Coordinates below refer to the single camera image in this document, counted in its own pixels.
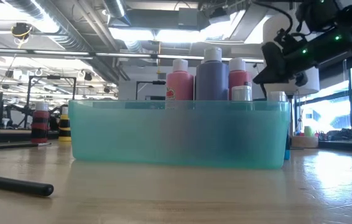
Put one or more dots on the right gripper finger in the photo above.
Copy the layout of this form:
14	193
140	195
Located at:
264	78

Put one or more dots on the large red paint bottle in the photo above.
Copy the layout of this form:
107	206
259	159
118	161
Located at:
238	79

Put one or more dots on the small dark green paint bottle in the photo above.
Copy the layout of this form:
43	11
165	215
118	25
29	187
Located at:
241	93

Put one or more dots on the large purple paint bottle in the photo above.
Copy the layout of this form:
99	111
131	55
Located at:
212	81

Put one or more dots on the large pink paint bottle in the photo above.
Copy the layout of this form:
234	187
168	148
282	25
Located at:
179	84

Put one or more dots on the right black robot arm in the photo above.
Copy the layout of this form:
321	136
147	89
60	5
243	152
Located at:
328	43

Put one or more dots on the small yellow paint bottle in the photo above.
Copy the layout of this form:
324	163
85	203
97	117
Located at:
64	127

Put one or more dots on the small red paint bottle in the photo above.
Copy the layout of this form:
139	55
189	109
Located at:
40	123

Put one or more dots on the table lamp with white shade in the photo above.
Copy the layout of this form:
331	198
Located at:
313	84

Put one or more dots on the small green object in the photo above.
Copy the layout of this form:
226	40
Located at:
308	130

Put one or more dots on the black bag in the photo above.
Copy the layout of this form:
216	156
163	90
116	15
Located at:
344	134

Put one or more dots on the translucent teal plastic bin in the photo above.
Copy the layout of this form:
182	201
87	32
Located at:
179	133

